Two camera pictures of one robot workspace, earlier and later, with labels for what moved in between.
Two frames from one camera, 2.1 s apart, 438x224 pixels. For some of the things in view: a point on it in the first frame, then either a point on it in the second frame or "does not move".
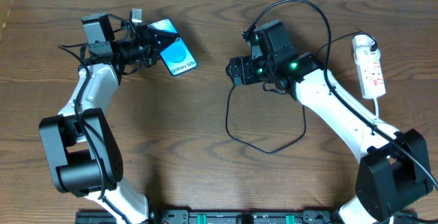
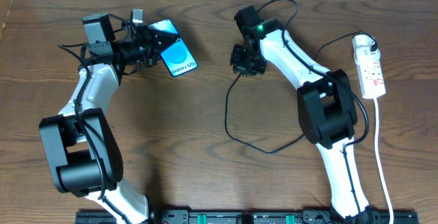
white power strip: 369,67 does not move
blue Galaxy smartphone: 172,50 does not move
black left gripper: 152,42 does not move
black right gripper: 241,70 to 244,61
